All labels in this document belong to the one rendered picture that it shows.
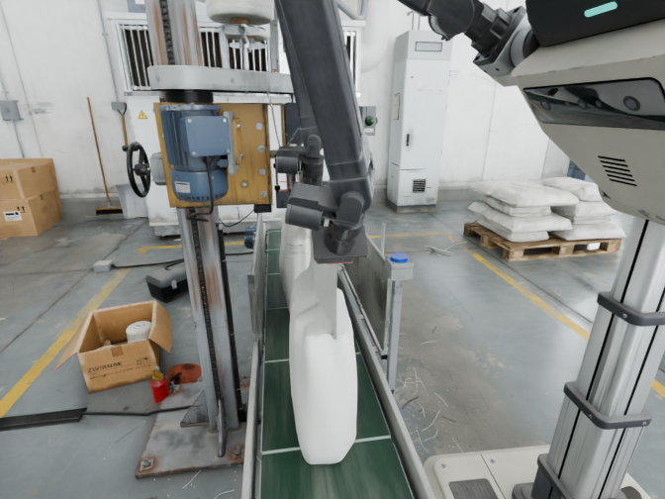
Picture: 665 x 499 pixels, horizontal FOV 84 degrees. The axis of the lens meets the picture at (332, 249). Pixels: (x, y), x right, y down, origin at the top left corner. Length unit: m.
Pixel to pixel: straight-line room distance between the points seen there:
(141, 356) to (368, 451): 1.33
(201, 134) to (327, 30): 0.58
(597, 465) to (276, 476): 0.79
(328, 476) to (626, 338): 0.80
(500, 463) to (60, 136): 5.60
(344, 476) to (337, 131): 0.94
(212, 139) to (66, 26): 4.86
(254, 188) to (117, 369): 1.31
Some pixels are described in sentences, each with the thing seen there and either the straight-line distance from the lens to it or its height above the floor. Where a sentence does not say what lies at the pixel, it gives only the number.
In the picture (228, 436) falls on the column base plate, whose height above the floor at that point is 0.02.
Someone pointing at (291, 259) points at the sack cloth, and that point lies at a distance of 1.61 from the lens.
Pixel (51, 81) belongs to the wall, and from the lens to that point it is 5.84.
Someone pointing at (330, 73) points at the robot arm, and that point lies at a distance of 0.47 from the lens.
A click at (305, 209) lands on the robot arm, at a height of 1.17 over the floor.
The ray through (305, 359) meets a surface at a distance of 0.94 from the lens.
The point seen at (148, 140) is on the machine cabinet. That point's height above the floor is 1.04.
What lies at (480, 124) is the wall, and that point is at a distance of 6.02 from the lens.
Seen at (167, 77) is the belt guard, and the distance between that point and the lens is 1.03.
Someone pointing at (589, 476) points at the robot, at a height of 0.52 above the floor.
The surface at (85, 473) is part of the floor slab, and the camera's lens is 1.93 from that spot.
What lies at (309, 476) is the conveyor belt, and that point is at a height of 0.38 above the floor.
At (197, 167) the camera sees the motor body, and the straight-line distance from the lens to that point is 1.05.
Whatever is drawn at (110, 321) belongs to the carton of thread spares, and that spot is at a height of 0.16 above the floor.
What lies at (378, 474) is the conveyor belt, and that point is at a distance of 1.20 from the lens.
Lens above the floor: 1.32
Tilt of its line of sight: 21 degrees down
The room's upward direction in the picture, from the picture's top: straight up
